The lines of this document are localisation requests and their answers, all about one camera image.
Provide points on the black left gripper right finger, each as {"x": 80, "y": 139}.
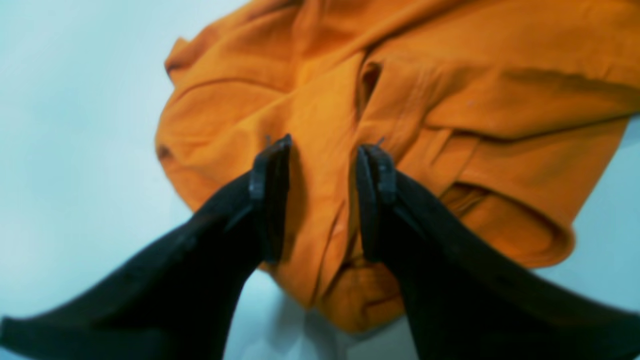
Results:
{"x": 463, "y": 299}

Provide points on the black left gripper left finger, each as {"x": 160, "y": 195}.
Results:
{"x": 174, "y": 299}

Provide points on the orange t-shirt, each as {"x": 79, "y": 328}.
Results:
{"x": 508, "y": 110}

